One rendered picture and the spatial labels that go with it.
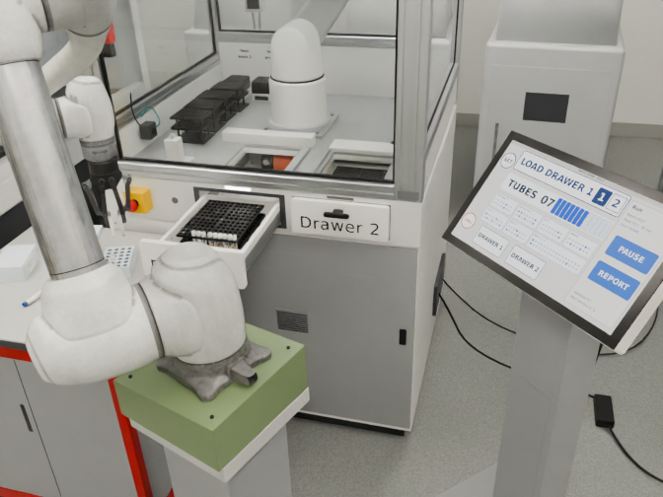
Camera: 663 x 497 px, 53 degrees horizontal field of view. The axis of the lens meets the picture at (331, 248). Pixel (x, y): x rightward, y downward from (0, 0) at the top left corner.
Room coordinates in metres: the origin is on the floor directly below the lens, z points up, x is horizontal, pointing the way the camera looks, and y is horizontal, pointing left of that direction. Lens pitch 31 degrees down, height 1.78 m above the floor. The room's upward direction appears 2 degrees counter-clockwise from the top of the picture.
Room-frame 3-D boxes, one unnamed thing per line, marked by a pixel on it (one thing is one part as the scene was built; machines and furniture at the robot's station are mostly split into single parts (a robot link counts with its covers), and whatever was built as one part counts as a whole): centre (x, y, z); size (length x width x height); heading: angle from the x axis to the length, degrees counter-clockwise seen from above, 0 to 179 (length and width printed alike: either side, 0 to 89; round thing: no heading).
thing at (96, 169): (1.65, 0.60, 1.07); 0.08 x 0.07 x 0.09; 108
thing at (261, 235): (1.69, 0.31, 0.86); 0.40 x 0.26 x 0.06; 164
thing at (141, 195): (1.87, 0.60, 0.88); 0.07 x 0.05 x 0.07; 74
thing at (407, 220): (2.25, 0.10, 0.87); 1.02 x 0.95 x 0.14; 74
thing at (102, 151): (1.65, 0.60, 1.14); 0.09 x 0.09 x 0.06
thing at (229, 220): (1.68, 0.31, 0.87); 0.22 x 0.18 x 0.06; 164
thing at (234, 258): (1.49, 0.36, 0.87); 0.29 x 0.02 x 0.11; 74
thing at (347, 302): (2.25, 0.10, 0.40); 1.03 x 0.95 x 0.80; 74
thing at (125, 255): (1.66, 0.62, 0.78); 0.12 x 0.08 x 0.04; 6
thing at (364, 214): (1.71, -0.03, 0.87); 0.29 x 0.02 x 0.11; 74
